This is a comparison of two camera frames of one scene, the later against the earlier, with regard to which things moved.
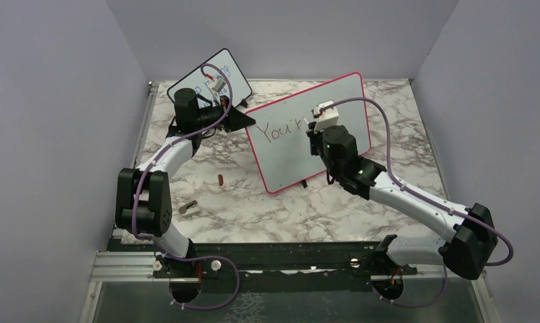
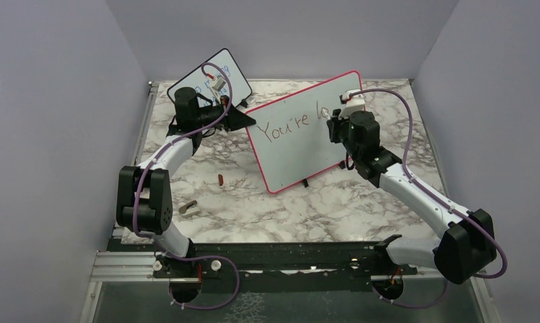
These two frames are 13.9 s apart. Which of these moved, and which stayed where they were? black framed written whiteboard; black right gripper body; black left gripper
Moved: black right gripper body
Stayed: black framed written whiteboard; black left gripper
